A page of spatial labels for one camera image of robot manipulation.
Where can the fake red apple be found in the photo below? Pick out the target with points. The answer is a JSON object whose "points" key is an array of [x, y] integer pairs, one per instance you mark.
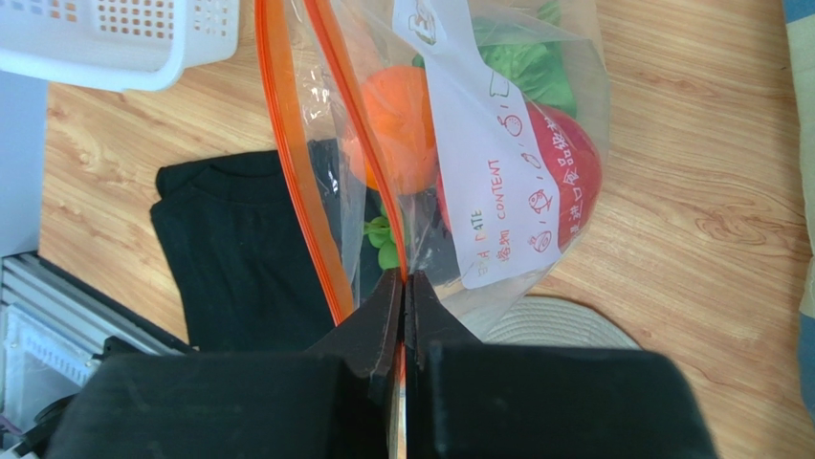
{"points": [[543, 196]]}

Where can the blue beige checked pillow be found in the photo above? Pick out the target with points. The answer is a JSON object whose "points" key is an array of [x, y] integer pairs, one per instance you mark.
{"points": [[799, 22]]}

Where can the clear orange zip top bag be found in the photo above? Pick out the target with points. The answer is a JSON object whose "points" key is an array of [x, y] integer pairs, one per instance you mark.
{"points": [[314, 57]]}

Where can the fake green lettuce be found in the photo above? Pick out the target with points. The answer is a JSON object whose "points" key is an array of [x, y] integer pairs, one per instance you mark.
{"points": [[489, 52]]}

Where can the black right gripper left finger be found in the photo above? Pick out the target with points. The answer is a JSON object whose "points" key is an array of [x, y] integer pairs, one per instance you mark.
{"points": [[338, 399]]}

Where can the fake orange fruit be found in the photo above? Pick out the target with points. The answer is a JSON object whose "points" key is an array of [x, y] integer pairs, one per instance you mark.
{"points": [[397, 103]]}

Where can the beige bucket hat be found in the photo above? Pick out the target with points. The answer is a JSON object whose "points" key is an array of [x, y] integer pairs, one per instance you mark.
{"points": [[556, 322]]}

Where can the white plastic basket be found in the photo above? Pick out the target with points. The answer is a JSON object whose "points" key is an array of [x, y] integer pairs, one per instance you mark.
{"points": [[116, 45]]}

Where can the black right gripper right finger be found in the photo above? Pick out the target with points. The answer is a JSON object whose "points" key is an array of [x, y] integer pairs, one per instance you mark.
{"points": [[470, 399]]}

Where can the black folded cloth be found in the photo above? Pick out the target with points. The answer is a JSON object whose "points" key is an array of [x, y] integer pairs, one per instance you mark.
{"points": [[233, 243]]}

